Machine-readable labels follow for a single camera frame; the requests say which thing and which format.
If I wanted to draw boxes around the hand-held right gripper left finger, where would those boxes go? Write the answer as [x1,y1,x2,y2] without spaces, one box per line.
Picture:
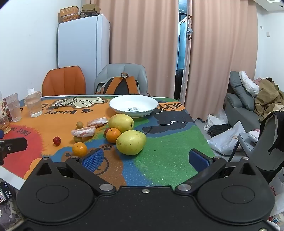
[33,148,117,196]

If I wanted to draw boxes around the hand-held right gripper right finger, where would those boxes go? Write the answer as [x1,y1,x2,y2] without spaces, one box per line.
[175,148,259,196]

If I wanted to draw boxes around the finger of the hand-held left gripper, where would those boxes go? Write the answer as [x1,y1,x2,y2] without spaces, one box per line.
[0,138,28,165]

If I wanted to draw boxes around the orange tangerine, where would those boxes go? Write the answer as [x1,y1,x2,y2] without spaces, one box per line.
[106,128,122,144]
[73,142,88,158]

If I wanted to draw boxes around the yellow pear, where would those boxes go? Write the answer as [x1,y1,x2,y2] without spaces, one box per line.
[116,130,147,155]
[108,113,135,134]

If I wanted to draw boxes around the white plate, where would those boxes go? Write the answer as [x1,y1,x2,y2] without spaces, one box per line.
[109,95,159,118]

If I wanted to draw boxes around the colourful printed table mat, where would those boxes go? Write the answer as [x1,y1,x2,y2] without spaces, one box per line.
[0,94,214,187]

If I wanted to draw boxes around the large white plastic bag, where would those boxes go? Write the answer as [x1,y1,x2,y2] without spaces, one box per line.
[210,121,245,155]

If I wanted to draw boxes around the dark folded clothing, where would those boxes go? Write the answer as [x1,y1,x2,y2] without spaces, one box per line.
[207,124,231,138]

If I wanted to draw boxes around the clear glass cup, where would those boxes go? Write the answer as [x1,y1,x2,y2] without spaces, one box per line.
[6,93,22,122]
[24,91,43,118]

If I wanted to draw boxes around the crumpled white plastic bag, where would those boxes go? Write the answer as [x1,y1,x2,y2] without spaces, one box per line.
[204,108,229,131]

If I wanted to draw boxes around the grey sofa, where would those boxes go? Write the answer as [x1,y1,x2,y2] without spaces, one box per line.
[224,71,284,134]

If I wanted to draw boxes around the grey chair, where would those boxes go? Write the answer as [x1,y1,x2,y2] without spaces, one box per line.
[94,64,148,96]
[227,112,284,185]

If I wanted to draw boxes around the orange and black backpack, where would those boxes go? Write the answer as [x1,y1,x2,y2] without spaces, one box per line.
[95,73,140,95]

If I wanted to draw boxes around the orange chair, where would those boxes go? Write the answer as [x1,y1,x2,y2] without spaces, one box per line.
[42,66,86,96]

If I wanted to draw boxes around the black jacket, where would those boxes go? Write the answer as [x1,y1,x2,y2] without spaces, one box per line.
[260,111,284,156]

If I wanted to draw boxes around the grey pillow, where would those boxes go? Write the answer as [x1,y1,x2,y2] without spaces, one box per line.
[229,71,255,111]

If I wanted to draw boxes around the white printed bag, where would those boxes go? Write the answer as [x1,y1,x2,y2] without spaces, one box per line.
[267,168,284,231]

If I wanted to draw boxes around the white pillow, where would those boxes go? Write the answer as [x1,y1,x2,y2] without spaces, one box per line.
[239,71,260,97]

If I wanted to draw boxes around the brown coat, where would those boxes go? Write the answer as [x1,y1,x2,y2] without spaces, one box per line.
[254,78,284,122]

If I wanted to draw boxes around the pink curtain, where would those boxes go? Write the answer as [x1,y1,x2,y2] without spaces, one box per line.
[180,0,258,120]
[93,0,180,98]

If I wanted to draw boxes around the white refrigerator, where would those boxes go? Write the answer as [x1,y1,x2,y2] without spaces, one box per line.
[58,14,111,78]

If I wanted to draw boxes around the curtain tie hook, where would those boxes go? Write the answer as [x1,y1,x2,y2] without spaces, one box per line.
[187,15,193,41]

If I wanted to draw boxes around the orange plastic basket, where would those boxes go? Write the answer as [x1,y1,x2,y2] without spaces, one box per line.
[58,7,80,23]

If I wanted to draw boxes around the thin metal frame eyeglasses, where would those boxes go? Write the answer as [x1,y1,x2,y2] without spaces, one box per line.
[54,96,77,107]

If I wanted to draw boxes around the brown wire basket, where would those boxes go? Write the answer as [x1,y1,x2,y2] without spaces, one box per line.
[80,4,101,18]

